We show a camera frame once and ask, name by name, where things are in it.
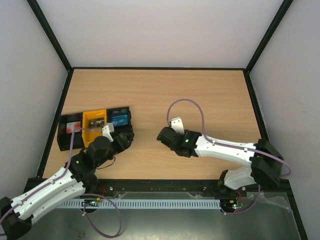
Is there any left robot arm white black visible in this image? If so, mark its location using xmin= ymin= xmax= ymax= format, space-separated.
xmin=0 ymin=132 xmax=134 ymax=240

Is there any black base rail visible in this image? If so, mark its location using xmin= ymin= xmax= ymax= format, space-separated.
xmin=24 ymin=177 xmax=291 ymax=198

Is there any yellow tray middle compartment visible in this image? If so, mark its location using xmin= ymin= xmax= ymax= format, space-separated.
xmin=81 ymin=109 xmax=107 ymax=148

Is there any red white card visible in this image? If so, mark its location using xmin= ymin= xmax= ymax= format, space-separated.
xmin=65 ymin=121 xmax=82 ymax=134

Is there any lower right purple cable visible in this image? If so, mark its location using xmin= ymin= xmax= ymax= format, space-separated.
xmin=221 ymin=184 xmax=262 ymax=217

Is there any black VIP card in tray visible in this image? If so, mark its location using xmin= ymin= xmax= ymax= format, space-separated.
xmin=88 ymin=117 xmax=105 ymax=129

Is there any light blue slotted cable duct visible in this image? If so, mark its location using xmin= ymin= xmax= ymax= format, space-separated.
xmin=58 ymin=199 xmax=221 ymax=210

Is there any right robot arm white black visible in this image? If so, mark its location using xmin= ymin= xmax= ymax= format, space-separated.
xmin=156 ymin=127 xmax=284 ymax=196

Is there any black tray right compartment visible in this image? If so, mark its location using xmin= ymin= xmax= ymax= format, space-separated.
xmin=106 ymin=106 xmax=133 ymax=136

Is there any black tray left compartment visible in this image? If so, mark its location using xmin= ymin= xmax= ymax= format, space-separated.
xmin=57 ymin=112 xmax=84 ymax=151

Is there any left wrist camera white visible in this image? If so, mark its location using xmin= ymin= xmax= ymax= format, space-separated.
xmin=102 ymin=122 xmax=115 ymax=142

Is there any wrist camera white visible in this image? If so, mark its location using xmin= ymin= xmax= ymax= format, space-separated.
xmin=102 ymin=122 xmax=115 ymax=142
xmin=169 ymin=117 xmax=185 ymax=135

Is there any black tray compartment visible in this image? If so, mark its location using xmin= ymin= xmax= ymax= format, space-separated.
xmin=106 ymin=106 xmax=133 ymax=136
xmin=57 ymin=112 xmax=84 ymax=151

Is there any black aluminium frame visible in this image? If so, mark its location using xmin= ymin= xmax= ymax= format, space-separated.
xmin=26 ymin=0 xmax=308 ymax=240

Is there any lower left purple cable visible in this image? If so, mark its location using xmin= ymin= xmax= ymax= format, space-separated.
xmin=82 ymin=193 xmax=123 ymax=238

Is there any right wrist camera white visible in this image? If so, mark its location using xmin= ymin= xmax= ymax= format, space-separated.
xmin=169 ymin=117 xmax=185 ymax=135

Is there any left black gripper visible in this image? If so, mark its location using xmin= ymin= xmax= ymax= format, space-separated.
xmin=95 ymin=132 xmax=135 ymax=168

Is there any blue card in tray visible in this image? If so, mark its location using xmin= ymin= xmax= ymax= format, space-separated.
xmin=110 ymin=114 xmax=129 ymax=127

